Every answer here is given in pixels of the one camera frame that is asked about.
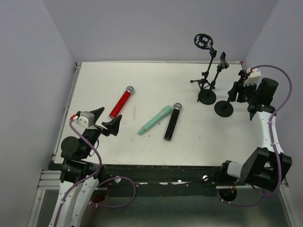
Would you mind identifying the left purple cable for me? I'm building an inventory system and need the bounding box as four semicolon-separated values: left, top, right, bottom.
53;119;137;227

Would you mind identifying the aluminium extrusion frame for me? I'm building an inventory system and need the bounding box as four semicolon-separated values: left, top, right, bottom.
27;62;82;227

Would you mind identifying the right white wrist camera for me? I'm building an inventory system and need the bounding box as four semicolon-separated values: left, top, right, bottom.
243;68;261;87

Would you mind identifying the teal plastic microphone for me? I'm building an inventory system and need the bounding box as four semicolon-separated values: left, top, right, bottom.
138;105;173;135

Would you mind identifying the black round-base clip stand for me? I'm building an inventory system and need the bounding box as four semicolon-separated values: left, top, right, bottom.
198;52;229;105

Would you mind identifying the black round-base mic stand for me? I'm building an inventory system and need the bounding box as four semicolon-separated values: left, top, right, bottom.
214;96;235;117

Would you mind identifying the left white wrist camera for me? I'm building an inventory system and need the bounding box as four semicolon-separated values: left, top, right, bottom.
70;111;96;130

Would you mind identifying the black glitter microphone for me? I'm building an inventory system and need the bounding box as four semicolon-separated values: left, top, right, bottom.
164;103;182;141

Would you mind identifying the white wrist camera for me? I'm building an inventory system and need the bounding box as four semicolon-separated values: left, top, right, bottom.
70;111;96;130
243;68;261;87

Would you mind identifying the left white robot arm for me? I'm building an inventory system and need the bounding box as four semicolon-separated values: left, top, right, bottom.
49;107;122;227

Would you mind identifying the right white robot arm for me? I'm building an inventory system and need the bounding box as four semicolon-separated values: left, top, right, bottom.
214;68;292;193

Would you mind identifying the black front mounting rail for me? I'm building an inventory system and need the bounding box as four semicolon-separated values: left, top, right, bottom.
102;165;236;197

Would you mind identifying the red glitter microphone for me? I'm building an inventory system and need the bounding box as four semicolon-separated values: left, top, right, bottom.
109;86;134;119

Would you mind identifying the black tripod shock-mount stand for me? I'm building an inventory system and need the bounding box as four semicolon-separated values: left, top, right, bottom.
190;33;218;103

